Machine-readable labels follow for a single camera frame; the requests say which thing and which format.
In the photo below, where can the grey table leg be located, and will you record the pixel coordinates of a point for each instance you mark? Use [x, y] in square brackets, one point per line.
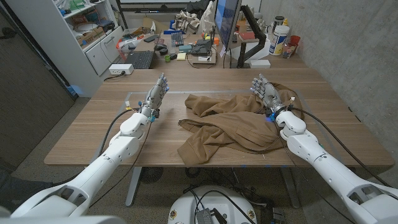
[290, 188]
[133, 186]

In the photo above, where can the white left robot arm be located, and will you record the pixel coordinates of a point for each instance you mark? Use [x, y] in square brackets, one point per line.
[102, 161]

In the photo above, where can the black round fan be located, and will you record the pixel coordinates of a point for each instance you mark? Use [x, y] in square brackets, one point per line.
[151, 175]

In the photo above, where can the black keyboard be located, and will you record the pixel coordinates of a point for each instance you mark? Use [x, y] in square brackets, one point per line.
[140, 59]

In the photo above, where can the grey module on base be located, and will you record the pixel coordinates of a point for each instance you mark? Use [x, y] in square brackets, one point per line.
[204, 216]

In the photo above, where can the black computer mouse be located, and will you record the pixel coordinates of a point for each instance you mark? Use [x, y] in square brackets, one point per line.
[161, 47]

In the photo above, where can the black phone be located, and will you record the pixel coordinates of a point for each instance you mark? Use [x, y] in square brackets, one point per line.
[151, 38]

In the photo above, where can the white flat box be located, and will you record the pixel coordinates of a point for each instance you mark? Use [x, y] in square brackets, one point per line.
[259, 63]

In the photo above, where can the yellow sticky notes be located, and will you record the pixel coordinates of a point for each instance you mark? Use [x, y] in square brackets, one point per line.
[181, 56]

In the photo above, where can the white wipes canister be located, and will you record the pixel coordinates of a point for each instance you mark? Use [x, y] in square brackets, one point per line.
[278, 40]

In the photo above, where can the white shelf cabinet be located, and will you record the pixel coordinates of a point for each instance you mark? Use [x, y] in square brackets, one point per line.
[62, 53]

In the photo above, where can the teal case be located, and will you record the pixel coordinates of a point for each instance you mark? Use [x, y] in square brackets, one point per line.
[185, 48]

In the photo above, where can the blue box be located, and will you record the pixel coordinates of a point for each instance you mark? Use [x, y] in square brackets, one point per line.
[171, 31]

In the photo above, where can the dark-lidded bottle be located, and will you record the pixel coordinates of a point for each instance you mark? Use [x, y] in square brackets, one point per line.
[279, 21]

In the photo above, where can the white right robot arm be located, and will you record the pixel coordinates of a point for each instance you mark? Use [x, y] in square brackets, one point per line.
[329, 168]

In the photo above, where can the small green cup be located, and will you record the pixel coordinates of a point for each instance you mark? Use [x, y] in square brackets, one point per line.
[167, 58]

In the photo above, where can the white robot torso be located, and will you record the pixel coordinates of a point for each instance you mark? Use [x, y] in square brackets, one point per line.
[62, 220]

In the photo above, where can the white power strip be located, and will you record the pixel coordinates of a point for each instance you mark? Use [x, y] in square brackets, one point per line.
[119, 69]

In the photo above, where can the red cup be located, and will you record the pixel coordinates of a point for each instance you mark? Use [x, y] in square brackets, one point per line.
[295, 40]

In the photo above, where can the black router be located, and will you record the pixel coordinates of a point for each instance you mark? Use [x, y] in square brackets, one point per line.
[202, 48]

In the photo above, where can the plaid cloth bag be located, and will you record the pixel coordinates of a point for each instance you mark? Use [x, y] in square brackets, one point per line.
[186, 21]

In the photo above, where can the red book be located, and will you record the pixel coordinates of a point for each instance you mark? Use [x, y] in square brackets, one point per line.
[247, 35]

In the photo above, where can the computer monitor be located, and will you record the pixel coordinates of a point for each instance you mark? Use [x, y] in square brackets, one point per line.
[225, 18]

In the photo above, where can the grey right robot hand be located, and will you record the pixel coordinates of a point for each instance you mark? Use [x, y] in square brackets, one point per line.
[269, 93]

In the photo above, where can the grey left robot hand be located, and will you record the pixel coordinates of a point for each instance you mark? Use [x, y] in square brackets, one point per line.
[152, 98]

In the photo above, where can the brown jacket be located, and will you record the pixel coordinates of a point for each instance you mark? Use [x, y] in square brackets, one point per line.
[236, 127]

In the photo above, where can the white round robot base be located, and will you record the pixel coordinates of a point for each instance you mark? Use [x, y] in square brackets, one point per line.
[186, 205]

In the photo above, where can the white red plastic bag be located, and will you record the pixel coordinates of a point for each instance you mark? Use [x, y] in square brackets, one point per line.
[129, 45]

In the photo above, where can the cardboard box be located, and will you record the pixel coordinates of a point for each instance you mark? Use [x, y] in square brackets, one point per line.
[90, 36]

